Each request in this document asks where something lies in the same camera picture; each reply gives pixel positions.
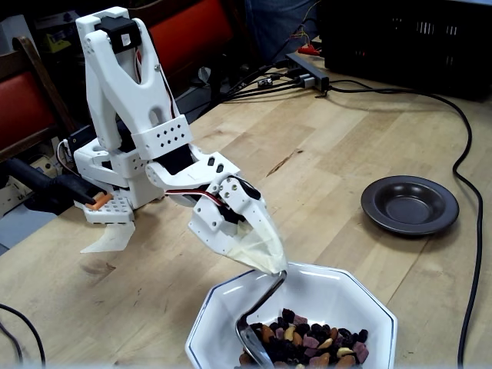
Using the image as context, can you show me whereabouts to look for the yellow green tool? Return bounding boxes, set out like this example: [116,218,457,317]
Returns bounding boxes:
[42,30,73,54]

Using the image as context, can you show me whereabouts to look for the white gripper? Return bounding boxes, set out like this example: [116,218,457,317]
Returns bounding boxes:
[187,172,290,275]

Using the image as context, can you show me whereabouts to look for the thin black cable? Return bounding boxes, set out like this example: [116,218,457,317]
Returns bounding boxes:
[0,303,47,369]

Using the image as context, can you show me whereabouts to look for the coloured jumper wires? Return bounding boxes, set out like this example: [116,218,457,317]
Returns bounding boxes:
[286,0,322,47]

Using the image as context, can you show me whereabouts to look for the white printed box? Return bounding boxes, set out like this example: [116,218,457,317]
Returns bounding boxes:
[0,155,58,218]

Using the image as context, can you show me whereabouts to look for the black usb cable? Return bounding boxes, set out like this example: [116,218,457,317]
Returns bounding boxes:
[222,78,312,105]
[221,67,303,97]

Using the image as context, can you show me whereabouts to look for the black clamp with orange pad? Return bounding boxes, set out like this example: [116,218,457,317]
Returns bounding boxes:
[0,157,113,216]

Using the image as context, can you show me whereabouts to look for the thick black cable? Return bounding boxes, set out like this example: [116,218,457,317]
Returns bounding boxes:
[314,78,484,369]

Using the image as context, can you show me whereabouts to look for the black slotted plastic crate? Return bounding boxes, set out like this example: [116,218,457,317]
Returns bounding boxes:
[317,0,492,103]

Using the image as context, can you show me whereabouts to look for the grey usb hub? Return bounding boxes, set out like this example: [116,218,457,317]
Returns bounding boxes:
[284,52,331,94]

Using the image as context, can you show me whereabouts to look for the blue denim cloth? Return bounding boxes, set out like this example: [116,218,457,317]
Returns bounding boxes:
[244,0,322,65]

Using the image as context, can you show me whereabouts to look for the bent metal spoon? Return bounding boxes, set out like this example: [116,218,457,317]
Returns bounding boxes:
[234,270,288,369]

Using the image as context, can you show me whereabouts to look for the white octagonal bowl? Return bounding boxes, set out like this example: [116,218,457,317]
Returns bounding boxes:
[184,261,397,369]

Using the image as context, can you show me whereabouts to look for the plain white box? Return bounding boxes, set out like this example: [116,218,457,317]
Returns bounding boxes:
[0,14,32,57]

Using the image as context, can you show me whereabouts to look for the trail mix pile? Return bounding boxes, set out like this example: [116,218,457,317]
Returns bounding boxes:
[238,307,371,369]

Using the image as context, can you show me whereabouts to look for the dark brown plate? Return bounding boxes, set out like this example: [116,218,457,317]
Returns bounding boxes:
[360,175,460,238]

